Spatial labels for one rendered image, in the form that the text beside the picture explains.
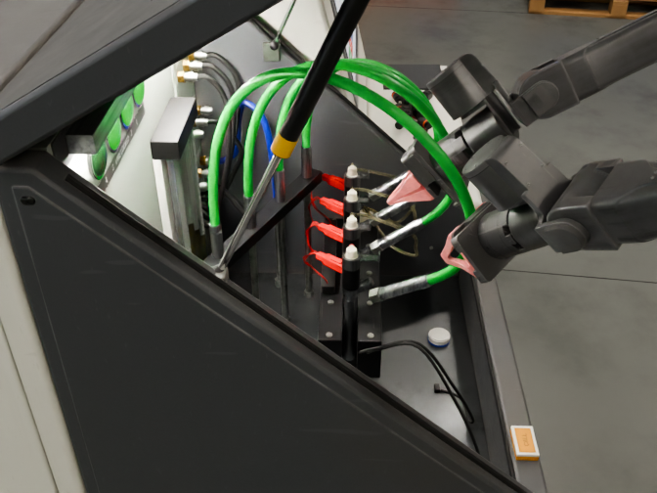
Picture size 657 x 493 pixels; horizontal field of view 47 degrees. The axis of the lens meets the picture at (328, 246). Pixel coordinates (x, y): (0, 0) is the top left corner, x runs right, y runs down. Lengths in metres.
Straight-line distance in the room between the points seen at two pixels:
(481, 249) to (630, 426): 1.69
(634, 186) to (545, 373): 1.92
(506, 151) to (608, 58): 0.25
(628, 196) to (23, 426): 0.68
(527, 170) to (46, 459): 0.63
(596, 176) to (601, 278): 2.30
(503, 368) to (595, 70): 0.47
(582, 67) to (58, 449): 0.76
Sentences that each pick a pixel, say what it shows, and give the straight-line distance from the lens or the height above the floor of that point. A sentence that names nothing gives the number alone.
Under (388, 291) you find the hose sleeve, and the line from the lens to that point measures 1.02.
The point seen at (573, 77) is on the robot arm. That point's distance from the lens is 0.97.
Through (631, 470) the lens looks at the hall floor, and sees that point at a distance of 2.40.
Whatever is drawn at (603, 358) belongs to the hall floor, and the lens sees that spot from 2.71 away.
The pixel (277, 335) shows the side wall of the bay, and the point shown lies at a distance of 0.77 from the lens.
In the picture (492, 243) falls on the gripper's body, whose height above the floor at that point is 1.28.
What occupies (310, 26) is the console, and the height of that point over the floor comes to 1.33.
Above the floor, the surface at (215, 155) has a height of 1.28.
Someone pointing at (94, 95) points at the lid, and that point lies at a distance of 0.62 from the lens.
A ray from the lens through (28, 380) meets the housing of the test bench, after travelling 0.88.
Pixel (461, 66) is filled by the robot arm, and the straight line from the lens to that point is 0.97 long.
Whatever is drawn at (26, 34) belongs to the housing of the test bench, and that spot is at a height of 1.50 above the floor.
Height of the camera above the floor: 1.78
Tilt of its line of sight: 36 degrees down
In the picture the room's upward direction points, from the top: straight up
